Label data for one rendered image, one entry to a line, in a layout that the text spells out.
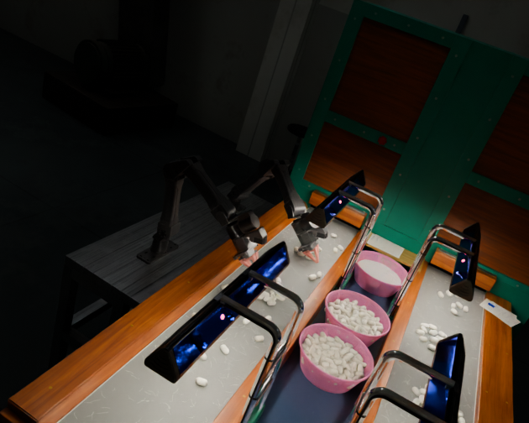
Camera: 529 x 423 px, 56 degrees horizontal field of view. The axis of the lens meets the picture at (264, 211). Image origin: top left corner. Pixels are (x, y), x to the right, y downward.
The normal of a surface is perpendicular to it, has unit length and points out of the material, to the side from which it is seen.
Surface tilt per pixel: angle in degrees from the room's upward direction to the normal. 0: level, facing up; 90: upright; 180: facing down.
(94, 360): 0
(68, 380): 0
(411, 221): 90
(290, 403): 0
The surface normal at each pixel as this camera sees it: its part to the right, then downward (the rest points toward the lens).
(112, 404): 0.29, -0.85
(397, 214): -0.41, 0.30
